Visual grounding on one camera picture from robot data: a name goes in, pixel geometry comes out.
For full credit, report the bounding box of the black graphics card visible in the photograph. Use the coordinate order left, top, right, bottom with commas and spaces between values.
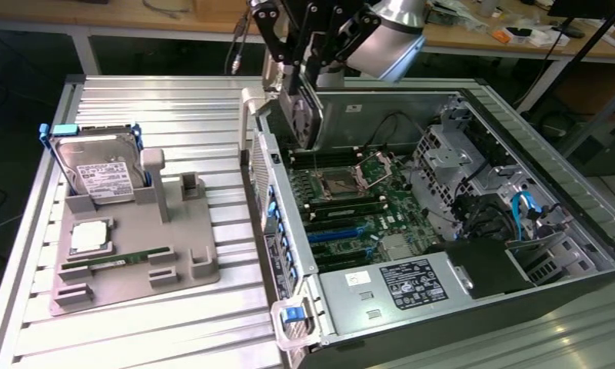
260, 53, 324, 151

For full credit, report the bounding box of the wooden desk with grey legs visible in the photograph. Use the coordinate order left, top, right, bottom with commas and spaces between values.
0, 0, 308, 76
419, 0, 615, 112

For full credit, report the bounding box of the white and black device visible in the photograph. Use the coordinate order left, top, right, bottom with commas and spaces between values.
507, 25, 551, 48

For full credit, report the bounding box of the grey metal disk bay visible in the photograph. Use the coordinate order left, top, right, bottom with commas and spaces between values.
412, 122, 493, 201

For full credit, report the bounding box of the metal socket cover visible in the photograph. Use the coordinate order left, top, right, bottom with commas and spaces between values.
356, 151, 396, 189

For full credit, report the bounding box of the CPU socket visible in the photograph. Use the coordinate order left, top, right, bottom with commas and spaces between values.
320, 167, 362, 201

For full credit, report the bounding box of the black monitor with stand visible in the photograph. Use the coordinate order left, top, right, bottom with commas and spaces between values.
547, 0, 615, 38

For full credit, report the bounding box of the black slanted pole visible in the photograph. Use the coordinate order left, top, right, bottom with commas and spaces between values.
568, 0, 615, 65

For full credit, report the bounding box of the hard disk in blue carrier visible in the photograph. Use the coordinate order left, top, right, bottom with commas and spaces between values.
37, 121, 149, 205

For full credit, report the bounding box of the green motherboard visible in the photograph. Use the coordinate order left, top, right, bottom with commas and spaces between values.
285, 148, 441, 270

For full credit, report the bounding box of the blue expansion slot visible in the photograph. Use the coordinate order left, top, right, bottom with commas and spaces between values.
306, 226, 365, 243

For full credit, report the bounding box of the silver chipset heatsink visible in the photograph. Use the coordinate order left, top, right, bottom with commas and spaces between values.
381, 236, 416, 261

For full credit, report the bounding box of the silver CPU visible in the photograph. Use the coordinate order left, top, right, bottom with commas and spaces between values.
69, 221, 113, 254

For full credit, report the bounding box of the green RAM stick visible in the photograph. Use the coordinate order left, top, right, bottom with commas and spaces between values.
59, 248, 170, 270

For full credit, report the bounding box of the grey parts rack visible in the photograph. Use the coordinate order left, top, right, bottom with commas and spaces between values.
47, 148, 221, 318

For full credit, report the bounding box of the grey power supply unit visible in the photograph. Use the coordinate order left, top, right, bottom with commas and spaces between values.
316, 251, 477, 335

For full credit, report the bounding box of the black open PC case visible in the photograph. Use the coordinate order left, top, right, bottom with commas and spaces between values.
237, 85, 615, 369

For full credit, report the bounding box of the black cable with connector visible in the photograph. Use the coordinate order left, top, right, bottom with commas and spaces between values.
226, 11, 250, 76

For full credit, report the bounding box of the black looped wire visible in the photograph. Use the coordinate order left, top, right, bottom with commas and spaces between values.
373, 111, 427, 155

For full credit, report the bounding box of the blue wire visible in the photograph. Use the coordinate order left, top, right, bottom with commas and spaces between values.
509, 191, 537, 243

